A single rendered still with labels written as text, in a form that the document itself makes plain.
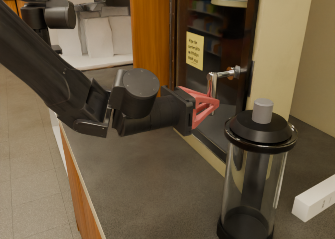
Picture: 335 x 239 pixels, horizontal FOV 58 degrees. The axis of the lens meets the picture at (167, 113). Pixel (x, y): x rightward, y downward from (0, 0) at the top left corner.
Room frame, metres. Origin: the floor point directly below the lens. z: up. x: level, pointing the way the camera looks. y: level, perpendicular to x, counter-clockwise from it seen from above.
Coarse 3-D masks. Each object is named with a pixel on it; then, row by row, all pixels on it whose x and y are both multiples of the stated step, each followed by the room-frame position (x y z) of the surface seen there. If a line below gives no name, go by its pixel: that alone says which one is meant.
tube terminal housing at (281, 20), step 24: (264, 0) 0.53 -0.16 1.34; (288, 0) 0.55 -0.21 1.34; (264, 24) 0.53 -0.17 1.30; (288, 24) 0.56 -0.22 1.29; (264, 48) 0.53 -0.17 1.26; (288, 48) 0.56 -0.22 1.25; (264, 72) 0.54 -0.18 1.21; (288, 72) 0.57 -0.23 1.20; (264, 96) 0.54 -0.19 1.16; (288, 96) 0.57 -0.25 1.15; (192, 144) 0.71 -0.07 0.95; (216, 168) 0.61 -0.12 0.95
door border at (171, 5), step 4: (172, 0) 0.80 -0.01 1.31; (172, 4) 0.80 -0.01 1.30; (172, 8) 0.80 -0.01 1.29; (172, 12) 0.80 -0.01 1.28; (172, 16) 0.80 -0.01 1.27; (172, 20) 0.80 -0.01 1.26; (256, 20) 0.53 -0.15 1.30; (172, 24) 0.80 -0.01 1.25; (172, 28) 0.80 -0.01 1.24; (172, 32) 0.80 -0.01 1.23; (172, 36) 0.80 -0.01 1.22; (172, 40) 0.80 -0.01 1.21; (172, 44) 0.80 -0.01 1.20; (172, 48) 0.80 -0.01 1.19; (172, 52) 0.79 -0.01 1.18; (252, 52) 0.53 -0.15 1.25; (172, 56) 0.79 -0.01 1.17; (172, 60) 0.79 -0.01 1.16; (172, 64) 0.79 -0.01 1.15; (172, 68) 0.79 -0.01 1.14; (172, 72) 0.79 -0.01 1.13; (172, 76) 0.79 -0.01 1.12; (172, 80) 0.79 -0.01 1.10; (172, 84) 0.79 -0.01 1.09; (248, 84) 0.53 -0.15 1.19; (172, 88) 0.79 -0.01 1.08
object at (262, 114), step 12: (264, 108) 0.40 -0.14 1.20; (240, 120) 0.41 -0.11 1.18; (252, 120) 0.41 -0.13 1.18; (264, 120) 0.40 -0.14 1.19; (276, 120) 0.41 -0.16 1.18; (240, 132) 0.39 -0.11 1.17; (252, 132) 0.38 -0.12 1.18; (264, 132) 0.37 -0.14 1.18; (276, 132) 0.37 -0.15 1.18; (288, 132) 0.38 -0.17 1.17
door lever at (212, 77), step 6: (210, 72) 0.55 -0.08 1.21; (216, 72) 0.55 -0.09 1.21; (222, 72) 0.56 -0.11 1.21; (228, 72) 0.56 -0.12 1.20; (234, 72) 0.56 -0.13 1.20; (210, 78) 0.54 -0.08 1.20; (216, 78) 0.55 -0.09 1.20; (228, 78) 0.57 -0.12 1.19; (210, 84) 0.54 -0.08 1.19; (216, 84) 0.55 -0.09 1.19; (210, 90) 0.54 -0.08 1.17; (216, 90) 0.55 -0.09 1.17; (210, 96) 0.54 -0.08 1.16; (210, 114) 0.54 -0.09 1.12
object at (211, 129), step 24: (192, 0) 0.71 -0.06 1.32; (216, 0) 0.63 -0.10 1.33; (240, 0) 0.56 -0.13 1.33; (192, 24) 0.71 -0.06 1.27; (216, 24) 0.62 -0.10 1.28; (240, 24) 0.56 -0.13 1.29; (216, 48) 0.62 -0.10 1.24; (240, 48) 0.55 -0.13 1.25; (192, 72) 0.70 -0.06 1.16; (240, 72) 0.54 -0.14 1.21; (216, 96) 0.61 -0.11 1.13; (240, 96) 0.54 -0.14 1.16; (216, 120) 0.60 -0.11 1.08; (216, 144) 0.59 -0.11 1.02
